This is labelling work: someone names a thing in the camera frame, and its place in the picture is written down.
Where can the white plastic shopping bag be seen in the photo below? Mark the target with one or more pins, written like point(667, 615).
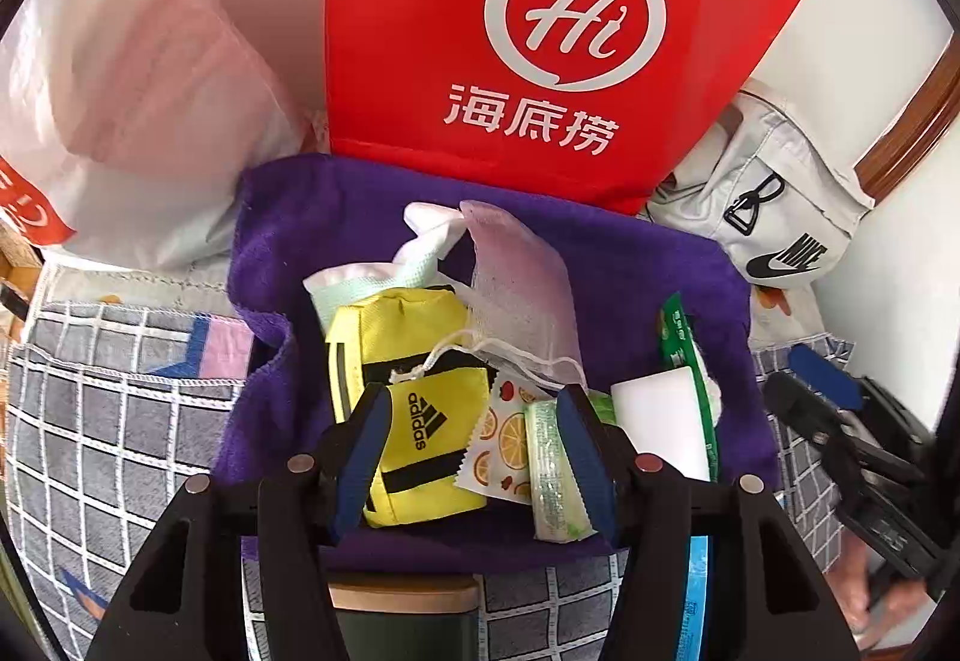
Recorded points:
point(150, 69)

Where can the purple fabric storage bin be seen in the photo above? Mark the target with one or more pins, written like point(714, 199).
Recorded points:
point(300, 233)

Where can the dark tea tin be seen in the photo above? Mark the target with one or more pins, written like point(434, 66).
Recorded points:
point(405, 620)

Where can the white sponge block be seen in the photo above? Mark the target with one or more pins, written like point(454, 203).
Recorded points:
point(660, 413)

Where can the grey checked star tablecloth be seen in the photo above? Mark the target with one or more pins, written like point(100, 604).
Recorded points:
point(112, 451)

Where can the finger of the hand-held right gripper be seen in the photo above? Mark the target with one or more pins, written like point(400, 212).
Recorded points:
point(825, 376)
point(817, 421)

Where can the blue tissue pack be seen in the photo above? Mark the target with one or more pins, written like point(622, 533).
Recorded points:
point(696, 601)

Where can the green tissue pack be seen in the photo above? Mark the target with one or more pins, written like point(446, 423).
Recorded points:
point(551, 473)
point(517, 286)

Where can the person's right hand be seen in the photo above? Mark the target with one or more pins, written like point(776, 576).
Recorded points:
point(885, 601)

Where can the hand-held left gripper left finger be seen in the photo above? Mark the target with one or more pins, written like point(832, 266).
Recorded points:
point(360, 473)

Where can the fruit-print packet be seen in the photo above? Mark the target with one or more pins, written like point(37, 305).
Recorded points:
point(502, 443)

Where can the yellow striped pouch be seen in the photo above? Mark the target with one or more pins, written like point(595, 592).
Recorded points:
point(405, 338)

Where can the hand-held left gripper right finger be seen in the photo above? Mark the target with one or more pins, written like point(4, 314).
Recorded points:
point(585, 473)

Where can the brown wooden door frame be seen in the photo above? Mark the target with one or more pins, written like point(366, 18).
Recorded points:
point(915, 114)

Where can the grey waist bag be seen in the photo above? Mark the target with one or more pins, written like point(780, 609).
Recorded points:
point(795, 196)

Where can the white and green sock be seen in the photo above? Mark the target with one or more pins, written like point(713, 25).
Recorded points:
point(360, 290)

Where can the green packet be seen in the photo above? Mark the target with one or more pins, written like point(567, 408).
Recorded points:
point(679, 346)

